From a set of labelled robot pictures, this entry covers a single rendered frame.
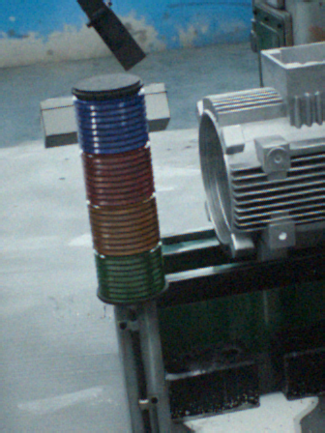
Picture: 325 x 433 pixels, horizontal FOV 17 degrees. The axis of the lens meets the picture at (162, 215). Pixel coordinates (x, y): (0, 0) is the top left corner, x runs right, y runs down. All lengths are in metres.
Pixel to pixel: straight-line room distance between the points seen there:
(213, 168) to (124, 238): 0.44
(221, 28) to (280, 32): 5.06
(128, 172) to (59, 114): 0.55
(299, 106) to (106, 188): 0.37
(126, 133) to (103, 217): 0.08
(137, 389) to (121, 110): 0.26
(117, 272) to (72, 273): 0.67
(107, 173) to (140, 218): 0.05
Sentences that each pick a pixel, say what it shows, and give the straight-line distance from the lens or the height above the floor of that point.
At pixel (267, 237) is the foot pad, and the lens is 1.18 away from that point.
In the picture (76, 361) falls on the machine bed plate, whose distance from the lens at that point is 1.32.
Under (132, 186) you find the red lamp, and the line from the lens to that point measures 0.87.
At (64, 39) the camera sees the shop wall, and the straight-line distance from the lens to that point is 6.86.
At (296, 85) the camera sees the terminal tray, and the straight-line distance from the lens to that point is 1.18.
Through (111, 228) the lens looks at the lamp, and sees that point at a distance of 0.88.
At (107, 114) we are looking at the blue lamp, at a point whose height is 1.20.
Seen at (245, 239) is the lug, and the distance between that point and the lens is 1.20.
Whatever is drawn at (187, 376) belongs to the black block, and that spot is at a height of 0.86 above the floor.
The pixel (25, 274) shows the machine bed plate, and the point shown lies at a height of 0.80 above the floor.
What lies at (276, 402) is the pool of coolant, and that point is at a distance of 1.19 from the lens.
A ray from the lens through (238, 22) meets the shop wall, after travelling 6.84.
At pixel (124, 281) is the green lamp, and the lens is 0.90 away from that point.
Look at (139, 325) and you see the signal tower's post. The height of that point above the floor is 1.00.
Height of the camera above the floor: 1.42
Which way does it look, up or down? 21 degrees down
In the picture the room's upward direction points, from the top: 6 degrees counter-clockwise
